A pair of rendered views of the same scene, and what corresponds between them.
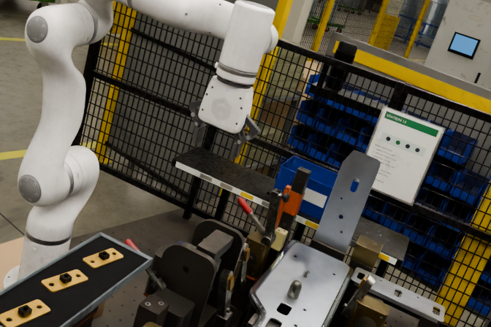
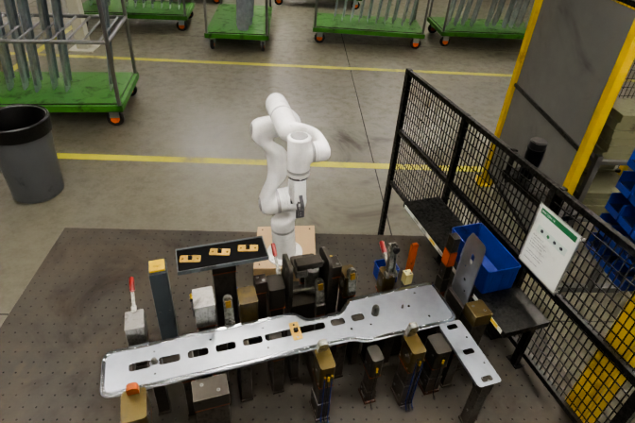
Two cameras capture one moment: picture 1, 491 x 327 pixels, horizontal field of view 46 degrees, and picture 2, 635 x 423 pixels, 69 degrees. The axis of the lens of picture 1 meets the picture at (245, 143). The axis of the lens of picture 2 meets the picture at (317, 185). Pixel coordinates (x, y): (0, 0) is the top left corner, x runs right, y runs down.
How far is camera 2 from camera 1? 1.36 m
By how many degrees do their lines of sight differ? 50
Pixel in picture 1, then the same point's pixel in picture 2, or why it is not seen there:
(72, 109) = (275, 169)
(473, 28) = not seen: outside the picture
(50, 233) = (275, 228)
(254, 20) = (290, 146)
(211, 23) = not seen: hidden behind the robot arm
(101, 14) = not seen: hidden behind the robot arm
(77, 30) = (269, 130)
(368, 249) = (471, 311)
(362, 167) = (476, 247)
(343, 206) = (466, 272)
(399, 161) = (547, 253)
